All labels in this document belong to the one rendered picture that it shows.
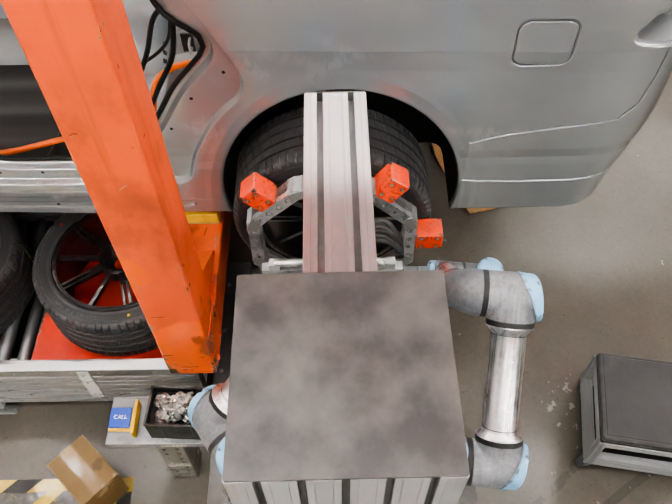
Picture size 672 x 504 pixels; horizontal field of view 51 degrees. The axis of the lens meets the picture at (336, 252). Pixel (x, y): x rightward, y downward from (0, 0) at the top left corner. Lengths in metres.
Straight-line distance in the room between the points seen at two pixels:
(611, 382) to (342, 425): 2.12
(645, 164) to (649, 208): 0.29
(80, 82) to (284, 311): 0.81
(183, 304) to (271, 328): 1.30
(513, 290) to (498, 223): 1.81
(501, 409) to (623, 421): 1.02
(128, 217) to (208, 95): 0.57
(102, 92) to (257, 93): 0.74
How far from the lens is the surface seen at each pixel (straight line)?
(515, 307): 1.74
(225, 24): 2.00
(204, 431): 1.87
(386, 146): 2.22
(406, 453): 0.75
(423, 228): 2.34
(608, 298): 3.42
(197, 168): 2.41
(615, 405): 2.78
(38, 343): 3.04
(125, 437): 2.55
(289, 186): 2.15
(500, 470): 1.83
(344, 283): 0.84
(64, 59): 1.47
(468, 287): 1.72
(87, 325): 2.73
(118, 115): 1.54
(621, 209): 3.75
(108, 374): 2.78
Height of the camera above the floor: 2.74
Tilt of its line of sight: 55 degrees down
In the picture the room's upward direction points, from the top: 1 degrees counter-clockwise
